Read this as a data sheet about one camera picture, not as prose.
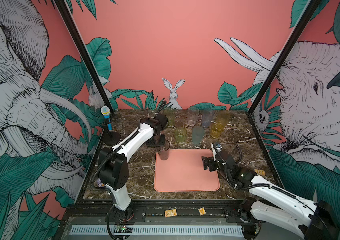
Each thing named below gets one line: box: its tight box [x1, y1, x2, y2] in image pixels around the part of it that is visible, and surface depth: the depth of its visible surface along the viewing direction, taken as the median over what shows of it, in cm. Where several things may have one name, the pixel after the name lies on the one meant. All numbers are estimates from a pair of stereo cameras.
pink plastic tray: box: [154, 149, 220, 192], surface depth 87 cm
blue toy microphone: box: [100, 105, 112, 131], surface depth 90 cm
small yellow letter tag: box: [198, 207, 206, 216], surface depth 76 cm
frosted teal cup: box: [192, 126, 205, 144], surface depth 106 cm
